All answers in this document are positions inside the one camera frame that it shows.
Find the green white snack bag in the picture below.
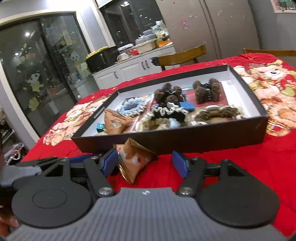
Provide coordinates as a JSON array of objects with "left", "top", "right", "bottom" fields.
[{"left": 151, "top": 20, "right": 169, "bottom": 40}]

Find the brown white ruffled scrunchie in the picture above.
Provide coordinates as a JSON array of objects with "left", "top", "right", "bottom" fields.
[{"left": 191, "top": 105, "right": 246, "bottom": 124}]

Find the white kitchen cabinet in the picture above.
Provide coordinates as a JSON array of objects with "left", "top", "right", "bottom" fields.
[{"left": 92, "top": 45, "right": 175, "bottom": 89}]

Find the silver double door refrigerator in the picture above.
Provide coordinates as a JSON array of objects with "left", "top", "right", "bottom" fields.
[{"left": 157, "top": 0, "right": 259, "bottom": 62}]

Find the black shallow cardboard box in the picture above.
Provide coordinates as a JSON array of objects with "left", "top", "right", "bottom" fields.
[{"left": 72, "top": 65, "right": 268, "bottom": 154}]

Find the blue binder clip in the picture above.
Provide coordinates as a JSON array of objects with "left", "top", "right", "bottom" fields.
[{"left": 179, "top": 98, "right": 195, "bottom": 112}]

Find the black microwave oven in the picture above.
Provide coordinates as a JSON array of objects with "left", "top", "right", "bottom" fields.
[{"left": 85, "top": 46, "right": 119, "bottom": 73}]

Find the cream plastic basin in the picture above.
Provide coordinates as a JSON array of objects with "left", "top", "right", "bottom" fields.
[{"left": 135, "top": 39, "right": 157, "bottom": 54}]

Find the blue white crochet scrunchie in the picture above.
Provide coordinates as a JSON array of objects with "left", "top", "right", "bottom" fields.
[{"left": 117, "top": 97, "right": 147, "bottom": 117}]

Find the small light blue clip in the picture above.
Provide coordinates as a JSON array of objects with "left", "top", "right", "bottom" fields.
[{"left": 96, "top": 123, "right": 105, "bottom": 133}]

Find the red teddy bear blanket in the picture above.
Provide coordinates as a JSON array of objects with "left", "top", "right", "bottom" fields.
[{"left": 23, "top": 52, "right": 295, "bottom": 236}]

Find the glass sliding door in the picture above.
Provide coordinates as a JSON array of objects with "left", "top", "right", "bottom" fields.
[{"left": 1, "top": 13, "right": 98, "bottom": 136}]

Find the fuzzy brown claw clip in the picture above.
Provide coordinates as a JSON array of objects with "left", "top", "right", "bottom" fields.
[
  {"left": 154, "top": 82, "right": 183, "bottom": 104},
  {"left": 193, "top": 78, "right": 222, "bottom": 104}
]

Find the black white ruffled scrunchie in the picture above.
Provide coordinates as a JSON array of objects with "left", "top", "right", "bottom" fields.
[{"left": 147, "top": 102, "right": 189, "bottom": 123}]

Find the white mug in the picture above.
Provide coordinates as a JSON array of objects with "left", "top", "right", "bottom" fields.
[{"left": 117, "top": 53, "right": 130, "bottom": 61}]

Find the person's left hand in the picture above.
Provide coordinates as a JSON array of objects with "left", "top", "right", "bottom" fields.
[{"left": 0, "top": 204, "right": 19, "bottom": 237}]

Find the wooden chair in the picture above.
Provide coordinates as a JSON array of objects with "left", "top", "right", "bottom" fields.
[
  {"left": 243, "top": 48, "right": 296, "bottom": 57},
  {"left": 151, "top": 44, "right": 207, "bottom": 71}
]

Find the brown triangular snack packet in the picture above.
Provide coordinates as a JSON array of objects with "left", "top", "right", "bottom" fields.
[{"left": 113, "top": 138, "right": 156, "bottom": 184}]

